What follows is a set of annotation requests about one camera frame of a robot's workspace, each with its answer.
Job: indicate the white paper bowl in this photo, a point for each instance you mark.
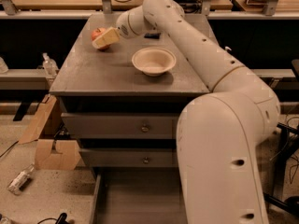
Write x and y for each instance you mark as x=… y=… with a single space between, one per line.
x=153 y=61

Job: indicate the dark blue snack packet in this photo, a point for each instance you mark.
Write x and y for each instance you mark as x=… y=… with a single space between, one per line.
x=152 y=35

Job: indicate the grey top drawer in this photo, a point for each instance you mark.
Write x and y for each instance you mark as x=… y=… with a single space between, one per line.
x=120 y=126

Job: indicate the grey drawer cabinet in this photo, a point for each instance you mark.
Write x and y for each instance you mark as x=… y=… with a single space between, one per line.
x=93 y=81

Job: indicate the red apple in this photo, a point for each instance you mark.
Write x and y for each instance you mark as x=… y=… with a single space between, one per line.
x=97 y=32

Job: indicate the grey middle drawer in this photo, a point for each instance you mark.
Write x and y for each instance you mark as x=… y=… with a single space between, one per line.
x=129 y=157

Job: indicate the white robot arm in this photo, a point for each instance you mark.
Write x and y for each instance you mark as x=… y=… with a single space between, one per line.
x=217 y=133

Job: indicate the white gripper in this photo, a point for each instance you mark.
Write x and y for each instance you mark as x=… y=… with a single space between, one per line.
x=123 y=29

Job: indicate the clear bottle on ledge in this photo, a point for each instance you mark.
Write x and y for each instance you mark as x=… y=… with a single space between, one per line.
x=49 y=65

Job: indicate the brown cardboard box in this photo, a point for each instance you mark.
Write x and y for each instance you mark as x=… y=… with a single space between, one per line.
x=51 y=153

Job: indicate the open grey bottom drawer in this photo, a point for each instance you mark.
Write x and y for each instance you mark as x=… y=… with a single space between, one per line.
x=138 y=196

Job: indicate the plastic bottle on floor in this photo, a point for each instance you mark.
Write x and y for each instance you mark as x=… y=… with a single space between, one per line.
x=19 y=181

